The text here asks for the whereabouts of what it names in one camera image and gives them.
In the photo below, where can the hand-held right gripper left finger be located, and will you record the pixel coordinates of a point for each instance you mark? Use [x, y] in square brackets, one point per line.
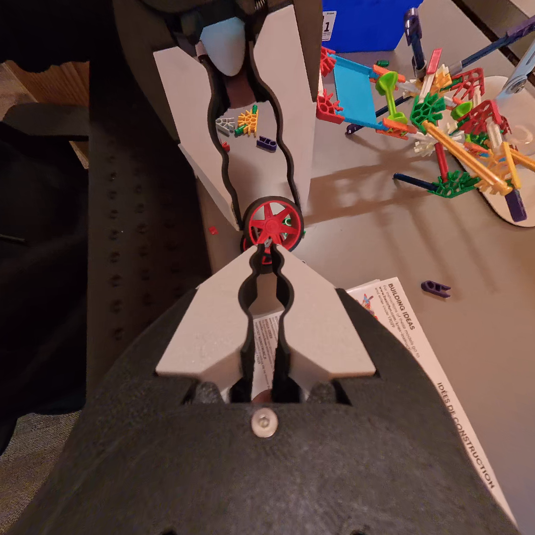
[200, 334]

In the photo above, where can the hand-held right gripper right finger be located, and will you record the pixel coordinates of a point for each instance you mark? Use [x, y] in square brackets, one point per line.
[330, 334]

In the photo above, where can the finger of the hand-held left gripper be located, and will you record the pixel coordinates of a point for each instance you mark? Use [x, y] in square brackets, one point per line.
[188, 104]
[288, 83]

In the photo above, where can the colourful construction toy model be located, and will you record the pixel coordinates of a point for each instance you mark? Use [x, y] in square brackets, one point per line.
[355, 92]

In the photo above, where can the blue plastic bin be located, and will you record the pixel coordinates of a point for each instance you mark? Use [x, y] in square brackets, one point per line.
[368, 25]

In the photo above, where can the purple clip connector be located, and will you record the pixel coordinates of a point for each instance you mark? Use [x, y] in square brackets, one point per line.
[266, 143]
[434, 288]

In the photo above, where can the person's right hand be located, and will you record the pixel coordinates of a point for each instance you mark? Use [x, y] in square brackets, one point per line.
[261, 397]

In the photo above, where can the yellow fan connector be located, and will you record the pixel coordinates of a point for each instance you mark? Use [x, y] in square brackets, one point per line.
[248, 119]

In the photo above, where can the black perforated chair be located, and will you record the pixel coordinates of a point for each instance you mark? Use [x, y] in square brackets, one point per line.
[138, 230]

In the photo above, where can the white instruction booklet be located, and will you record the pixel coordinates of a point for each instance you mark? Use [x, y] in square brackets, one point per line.
[443, 397]

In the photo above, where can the black chair armrest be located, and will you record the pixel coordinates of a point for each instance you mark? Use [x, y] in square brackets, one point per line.
[46, 119]

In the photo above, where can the white document stand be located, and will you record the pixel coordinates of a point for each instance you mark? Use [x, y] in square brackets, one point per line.
[501, 211]

